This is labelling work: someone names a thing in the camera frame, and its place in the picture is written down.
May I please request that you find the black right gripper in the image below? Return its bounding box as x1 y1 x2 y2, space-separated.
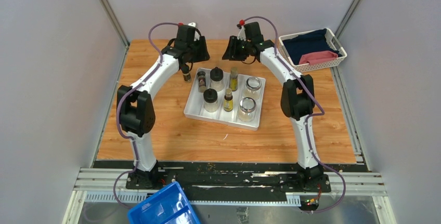
223 36 253 62

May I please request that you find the small dark spice jar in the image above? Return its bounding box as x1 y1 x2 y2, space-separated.
197 71 207 93
181 64 191 83

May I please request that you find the black lid bead jar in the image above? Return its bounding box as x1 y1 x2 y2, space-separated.
210 67 224 91
203 88 218 113

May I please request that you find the yellow label sauce bottle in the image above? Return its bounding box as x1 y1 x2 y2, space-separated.
229 67 238 91
223 88 234 112

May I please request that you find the glass jar with grains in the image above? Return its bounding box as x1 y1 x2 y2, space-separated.
243 77 262 101

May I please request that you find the glass jar front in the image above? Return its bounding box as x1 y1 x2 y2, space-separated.
238 97 257 122

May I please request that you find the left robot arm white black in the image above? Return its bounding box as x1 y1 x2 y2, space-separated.
116 23 210 189

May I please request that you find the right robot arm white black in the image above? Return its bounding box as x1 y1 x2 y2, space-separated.
222 20 326 192

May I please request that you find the white divided organizer tray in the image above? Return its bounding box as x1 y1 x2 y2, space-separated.
184 68 266 131

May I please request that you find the navy blue cloth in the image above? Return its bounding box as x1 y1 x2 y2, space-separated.
282 29 342 65

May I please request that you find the pink cloth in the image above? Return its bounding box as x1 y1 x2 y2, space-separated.
299 50 339 65

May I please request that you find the white plastic basket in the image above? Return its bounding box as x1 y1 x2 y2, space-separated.
278 28 347 73

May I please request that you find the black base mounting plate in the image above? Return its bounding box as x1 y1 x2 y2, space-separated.
126 161 331 202

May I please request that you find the blue plastic bin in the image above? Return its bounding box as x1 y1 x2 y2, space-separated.
127 181 201 224

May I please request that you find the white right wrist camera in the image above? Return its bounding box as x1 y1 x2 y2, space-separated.
237 19 247 41

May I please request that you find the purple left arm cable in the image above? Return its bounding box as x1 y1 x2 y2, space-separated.
113 22 180 210

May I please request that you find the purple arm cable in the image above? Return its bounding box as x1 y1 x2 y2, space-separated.
113 22 180 210
242 16 346 215

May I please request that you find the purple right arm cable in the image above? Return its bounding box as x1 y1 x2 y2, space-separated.
242 16 346 215

